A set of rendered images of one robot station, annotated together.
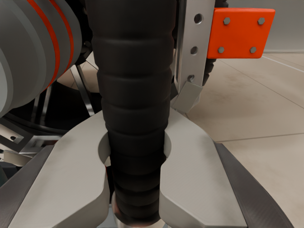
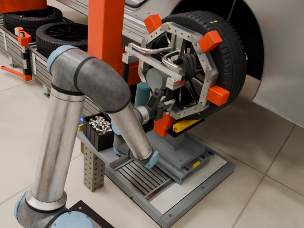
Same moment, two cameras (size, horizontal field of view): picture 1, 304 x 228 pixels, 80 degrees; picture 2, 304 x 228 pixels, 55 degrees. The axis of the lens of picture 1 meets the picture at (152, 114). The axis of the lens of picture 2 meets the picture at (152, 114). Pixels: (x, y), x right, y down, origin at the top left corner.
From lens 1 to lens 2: 1.42 m
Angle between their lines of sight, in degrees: 34
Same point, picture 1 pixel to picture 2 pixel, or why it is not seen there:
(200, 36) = (205, 92)
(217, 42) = (208, 96)
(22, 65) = (163, 84)
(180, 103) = (197, 108)
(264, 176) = (282, 219)
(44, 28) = not seen: hidden behind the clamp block
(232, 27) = (212, 94)
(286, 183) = not seen: outside the picture
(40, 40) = not seen: hidden behind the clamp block
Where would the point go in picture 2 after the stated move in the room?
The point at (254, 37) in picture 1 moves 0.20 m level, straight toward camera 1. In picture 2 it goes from (217, 99) to (182, 101)
